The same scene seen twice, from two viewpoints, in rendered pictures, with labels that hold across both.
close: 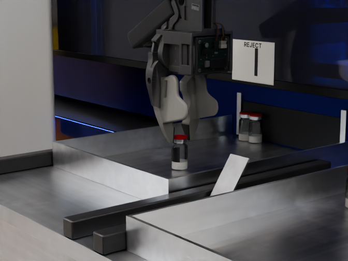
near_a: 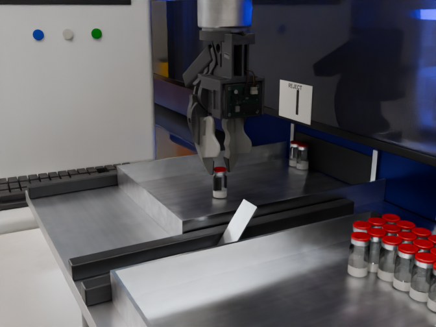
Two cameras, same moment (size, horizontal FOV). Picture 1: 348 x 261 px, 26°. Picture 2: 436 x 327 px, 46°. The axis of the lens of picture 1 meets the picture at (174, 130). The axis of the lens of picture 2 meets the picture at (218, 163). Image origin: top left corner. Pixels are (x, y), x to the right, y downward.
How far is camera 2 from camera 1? 0.30 m
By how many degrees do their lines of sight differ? 12
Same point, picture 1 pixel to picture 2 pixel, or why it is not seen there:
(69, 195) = (108, 222)
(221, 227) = (217, 277)
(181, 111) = (215, 150)
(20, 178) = (82, 198)
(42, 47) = (143, 76)
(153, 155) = (205, 179)
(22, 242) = not seen: hidden behind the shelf
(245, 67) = (289, 106)
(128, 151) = (188, 173)
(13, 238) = not seen: hidden behind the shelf
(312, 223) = (307, 279)
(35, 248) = not seen: hidden behind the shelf
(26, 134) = (130, 145)
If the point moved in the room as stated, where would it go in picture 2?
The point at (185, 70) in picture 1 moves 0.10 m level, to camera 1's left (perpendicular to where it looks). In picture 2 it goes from (215, 114) to (145, 111)
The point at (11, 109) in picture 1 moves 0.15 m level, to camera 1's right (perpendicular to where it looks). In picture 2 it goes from (118, 125) to (181, 128)
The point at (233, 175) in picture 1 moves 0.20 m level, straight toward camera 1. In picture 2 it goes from (242, 221) to (189, 313)
